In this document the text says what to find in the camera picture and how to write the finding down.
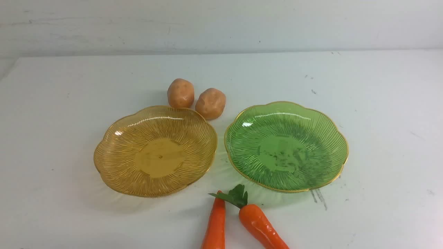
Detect orange toy carrot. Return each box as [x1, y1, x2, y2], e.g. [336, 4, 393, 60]
[210, 184, 289, 249]
[201, 197, 226, 249]

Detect amber ribbed plastic plate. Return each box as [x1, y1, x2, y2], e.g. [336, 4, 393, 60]
[93, 105, 217, 197]

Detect brown toy potato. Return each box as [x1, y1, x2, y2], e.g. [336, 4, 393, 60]
[167, 78, 195, 108]
[195, 88, 226, 120]

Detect green ribbed plastic plate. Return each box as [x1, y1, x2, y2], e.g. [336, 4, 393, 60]
[224, 101, 349, 193]

